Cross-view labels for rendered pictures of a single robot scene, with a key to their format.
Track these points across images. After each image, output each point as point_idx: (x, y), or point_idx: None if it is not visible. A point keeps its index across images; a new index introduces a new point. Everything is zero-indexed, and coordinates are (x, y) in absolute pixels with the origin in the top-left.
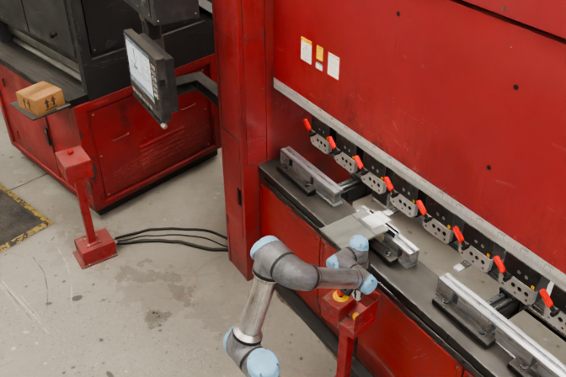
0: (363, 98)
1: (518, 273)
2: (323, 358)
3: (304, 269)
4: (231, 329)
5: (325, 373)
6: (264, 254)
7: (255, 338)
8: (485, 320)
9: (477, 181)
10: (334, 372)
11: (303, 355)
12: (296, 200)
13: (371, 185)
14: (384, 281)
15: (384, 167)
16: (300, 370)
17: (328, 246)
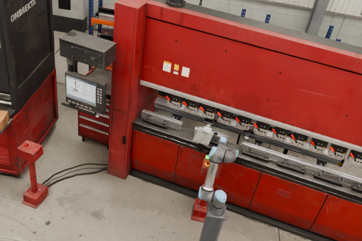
0: (203, 83)
1: (280, 132)
2: (181, 197)
3: (233, 154)
4: (200, 189)
5: (186, 203)
6: (217, 154)
7: (213, 188)
8: (264, 152)
9: (263, 105)
10: (189, 200)
11: (173, 199)
12: (162, 132)
13: (207, 117)
14: None
15: (215, 108)
16: (176, 206)
17: (185, 147)
